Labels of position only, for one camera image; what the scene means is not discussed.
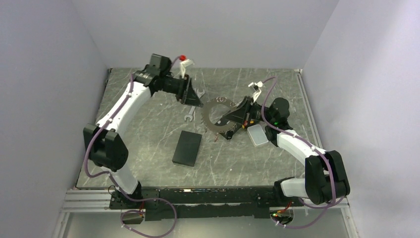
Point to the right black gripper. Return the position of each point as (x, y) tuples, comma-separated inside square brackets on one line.
[(238, 114)]

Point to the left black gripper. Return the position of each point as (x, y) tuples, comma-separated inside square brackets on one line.
[(185, 85)]

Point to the large toothed metal ring disc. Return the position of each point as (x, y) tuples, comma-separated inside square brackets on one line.
[(209, 113)]

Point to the small silver keyring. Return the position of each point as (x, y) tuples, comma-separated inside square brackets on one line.
[(221, 99)]

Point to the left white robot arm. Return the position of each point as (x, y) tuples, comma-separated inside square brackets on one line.
[(106, 153)]

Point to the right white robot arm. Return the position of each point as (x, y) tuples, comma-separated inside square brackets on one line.
[(325, 177)]

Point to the white rectangular router box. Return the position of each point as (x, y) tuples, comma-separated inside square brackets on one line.
[(257, 135)]

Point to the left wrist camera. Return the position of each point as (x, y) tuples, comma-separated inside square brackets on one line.
[(184, 63)]

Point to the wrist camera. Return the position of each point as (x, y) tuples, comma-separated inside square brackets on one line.
[(257, 88), (184, 63)]

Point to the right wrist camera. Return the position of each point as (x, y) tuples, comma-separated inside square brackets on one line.
[(257, 88)]

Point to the black network switch with ports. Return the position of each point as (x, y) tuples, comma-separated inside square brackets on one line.
[(187, 148)]

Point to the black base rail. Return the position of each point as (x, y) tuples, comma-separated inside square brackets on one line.
[(181, 212)]

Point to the aluminium frame rail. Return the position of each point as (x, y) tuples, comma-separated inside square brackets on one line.
[(104, 200)]

